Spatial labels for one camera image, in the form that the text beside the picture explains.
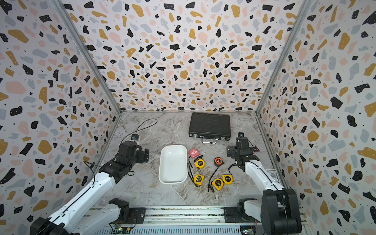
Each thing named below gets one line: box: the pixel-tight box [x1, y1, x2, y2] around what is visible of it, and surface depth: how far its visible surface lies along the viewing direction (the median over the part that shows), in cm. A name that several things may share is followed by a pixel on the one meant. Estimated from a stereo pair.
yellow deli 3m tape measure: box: [193, 158, 206, 169], surface depth 92 cm
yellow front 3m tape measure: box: [221, 173, 234, 186], surface depth 85 cm
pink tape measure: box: [189, 148, 201, 159], surface depth 97 cm
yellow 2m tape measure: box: [211, 178, 224, 191], surface depth 85 cm
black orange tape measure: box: [213, 156, 225, 167], surface depth 92 cm
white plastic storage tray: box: [158, 144, 188, 185], surface depth 93 cm
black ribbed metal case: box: [188, 112, 232, 141], surface depth 106 cm
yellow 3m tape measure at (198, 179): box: [193, 174, 205, 186], surface depth 85 cm
